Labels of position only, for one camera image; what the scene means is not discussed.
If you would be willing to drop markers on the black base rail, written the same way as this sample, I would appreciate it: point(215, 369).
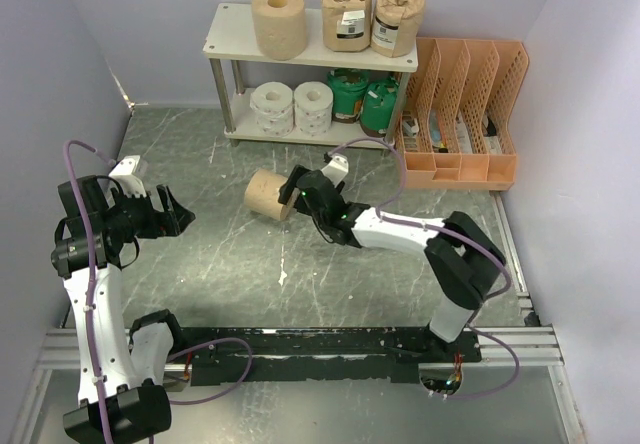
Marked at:
point(396, 354)

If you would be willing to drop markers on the orange plastic file organizer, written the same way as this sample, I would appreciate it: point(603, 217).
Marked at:
point(454, 133)

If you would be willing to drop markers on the tan roll with label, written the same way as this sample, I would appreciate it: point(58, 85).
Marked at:
point(395, 26)

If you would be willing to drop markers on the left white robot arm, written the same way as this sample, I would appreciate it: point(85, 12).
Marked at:
point(121, 398)

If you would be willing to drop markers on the white two-tier shelf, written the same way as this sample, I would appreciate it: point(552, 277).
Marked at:
point(231, 41)

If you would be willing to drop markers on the green roll with brown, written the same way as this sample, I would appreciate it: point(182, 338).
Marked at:
point(378, 105)

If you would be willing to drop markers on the tan roll with black mark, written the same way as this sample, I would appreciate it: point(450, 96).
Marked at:
point(346, 24)

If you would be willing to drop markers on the tan paper roll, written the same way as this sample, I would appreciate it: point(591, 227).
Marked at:
point(263, 192)
point(280, 28)

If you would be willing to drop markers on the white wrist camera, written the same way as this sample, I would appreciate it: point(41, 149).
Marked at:
point(129, 173)
point(336, 168)

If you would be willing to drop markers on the tan paper roll back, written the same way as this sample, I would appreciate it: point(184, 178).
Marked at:
point(280, 28)

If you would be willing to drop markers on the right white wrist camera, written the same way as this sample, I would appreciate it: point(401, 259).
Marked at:
point(336, 168)

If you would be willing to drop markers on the white dotted paper roll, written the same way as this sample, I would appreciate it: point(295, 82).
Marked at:
point(313, 103)

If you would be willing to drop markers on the green torn roll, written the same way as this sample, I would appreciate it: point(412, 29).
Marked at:
point(349, 87)

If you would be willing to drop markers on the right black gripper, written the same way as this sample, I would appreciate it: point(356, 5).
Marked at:
point(288, 188)

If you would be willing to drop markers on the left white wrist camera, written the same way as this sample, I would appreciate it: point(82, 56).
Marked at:
point(129, 173)

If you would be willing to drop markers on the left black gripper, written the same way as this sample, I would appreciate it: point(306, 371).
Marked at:
point(171, 220)

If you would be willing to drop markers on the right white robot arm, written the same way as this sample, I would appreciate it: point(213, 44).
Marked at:
point(465, 262)

